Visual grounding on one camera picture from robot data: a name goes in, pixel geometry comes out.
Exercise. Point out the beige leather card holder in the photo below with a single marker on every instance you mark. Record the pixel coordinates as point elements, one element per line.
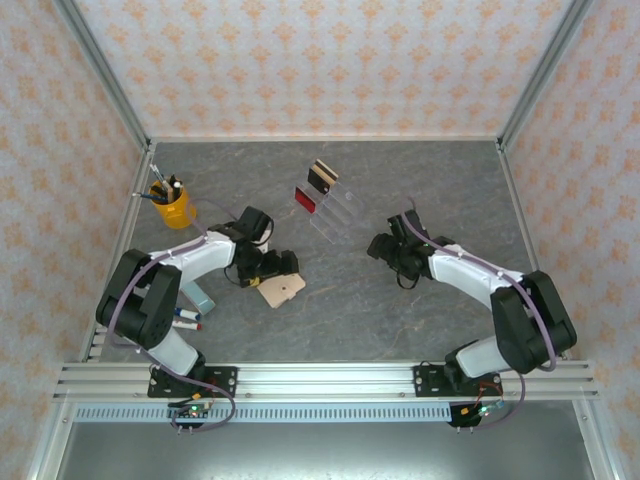
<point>281,292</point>

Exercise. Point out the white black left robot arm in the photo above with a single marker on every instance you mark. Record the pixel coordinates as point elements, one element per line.
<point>200,260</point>

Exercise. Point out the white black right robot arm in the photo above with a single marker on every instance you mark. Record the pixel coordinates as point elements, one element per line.
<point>470,280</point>

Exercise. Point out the red card with black stripe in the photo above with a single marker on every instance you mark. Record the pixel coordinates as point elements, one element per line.
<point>307,202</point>

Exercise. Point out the clear acrylic card stand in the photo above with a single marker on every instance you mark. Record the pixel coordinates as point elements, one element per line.
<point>337,215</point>

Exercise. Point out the black plastic card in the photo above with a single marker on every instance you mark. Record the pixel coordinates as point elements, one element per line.
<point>320,181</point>

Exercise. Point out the beige card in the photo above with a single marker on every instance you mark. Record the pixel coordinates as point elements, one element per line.
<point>327,169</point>

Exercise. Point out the light blue eraser block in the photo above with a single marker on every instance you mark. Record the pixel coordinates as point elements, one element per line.
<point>199,299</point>

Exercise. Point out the white marker with blue cap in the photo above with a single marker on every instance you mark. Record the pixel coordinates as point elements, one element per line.
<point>189,314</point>

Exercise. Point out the white marker with red cap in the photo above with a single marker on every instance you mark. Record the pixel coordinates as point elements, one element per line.
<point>189,325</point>

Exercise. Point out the yellow pen cup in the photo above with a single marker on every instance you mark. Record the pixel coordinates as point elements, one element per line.
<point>177,212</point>

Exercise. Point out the black pen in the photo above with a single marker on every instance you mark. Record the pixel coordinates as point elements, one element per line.
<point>170,182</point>

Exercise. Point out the blue pen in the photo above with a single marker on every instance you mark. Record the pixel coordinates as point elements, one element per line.
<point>150,196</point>

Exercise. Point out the silver pen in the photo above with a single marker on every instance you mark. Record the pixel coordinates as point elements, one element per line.
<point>157,175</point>

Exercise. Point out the small circuit board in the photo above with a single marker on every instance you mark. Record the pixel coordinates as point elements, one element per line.
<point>475,415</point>
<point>192,414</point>

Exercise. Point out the grey metal panel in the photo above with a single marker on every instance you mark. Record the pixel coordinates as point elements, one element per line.
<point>325,452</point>

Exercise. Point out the aluminium cross rail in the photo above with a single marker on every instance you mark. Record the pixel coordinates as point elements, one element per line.
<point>325,382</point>

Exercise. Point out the aluminium side rail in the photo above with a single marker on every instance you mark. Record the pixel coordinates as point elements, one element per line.
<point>131,220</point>
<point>517,200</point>

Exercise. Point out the aluminium frame post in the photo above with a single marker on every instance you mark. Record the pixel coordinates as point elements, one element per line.
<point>107,80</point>
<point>542,75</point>

